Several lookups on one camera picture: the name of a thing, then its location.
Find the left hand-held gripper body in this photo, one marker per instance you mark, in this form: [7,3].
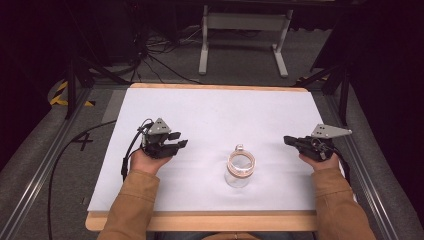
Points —
[156,138]

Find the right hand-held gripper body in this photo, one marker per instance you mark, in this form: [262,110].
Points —
[316,146]

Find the person's right hand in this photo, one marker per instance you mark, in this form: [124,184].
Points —
[321,165]

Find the person's left hand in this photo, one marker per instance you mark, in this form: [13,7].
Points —
[146,163]

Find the white table cover sheet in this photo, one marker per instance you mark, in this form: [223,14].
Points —
[216,116]

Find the clear glass jar with lid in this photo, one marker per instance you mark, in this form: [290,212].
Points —
[240,166]

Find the black tripod stand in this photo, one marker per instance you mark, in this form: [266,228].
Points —
[71,86]
[343,90]

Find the yellow black hazard tape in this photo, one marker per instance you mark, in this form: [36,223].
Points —
[61,93]

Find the white metal stand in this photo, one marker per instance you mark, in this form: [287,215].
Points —
[246,21]

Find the aluminium floor rail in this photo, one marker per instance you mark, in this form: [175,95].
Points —
[40,173]
[366,173]

